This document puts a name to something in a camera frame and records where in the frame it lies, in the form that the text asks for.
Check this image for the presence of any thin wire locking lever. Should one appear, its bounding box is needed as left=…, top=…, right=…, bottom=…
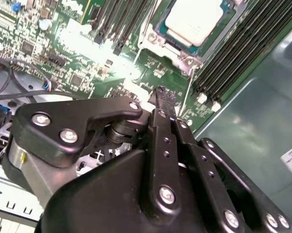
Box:
left=142, top=0, right=160, bottom=43
left=179, top=65, right=198, bottom=116

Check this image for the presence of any metal socket cover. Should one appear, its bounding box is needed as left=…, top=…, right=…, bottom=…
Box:
left=138, top=0, right=245, bottom=73

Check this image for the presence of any square silver CPU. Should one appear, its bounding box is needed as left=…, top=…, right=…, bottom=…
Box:
left=157, top=0, right=234, bottom=54

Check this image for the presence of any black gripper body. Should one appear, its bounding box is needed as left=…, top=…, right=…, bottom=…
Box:
left=40, top=148, right=226, bottom=233

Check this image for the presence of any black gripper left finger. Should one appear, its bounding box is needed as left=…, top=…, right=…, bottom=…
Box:
left=1, top=86, right=182, bottom=220

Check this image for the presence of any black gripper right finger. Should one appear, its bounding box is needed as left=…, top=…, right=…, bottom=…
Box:
left=165, top=89, right=292, bottom=233

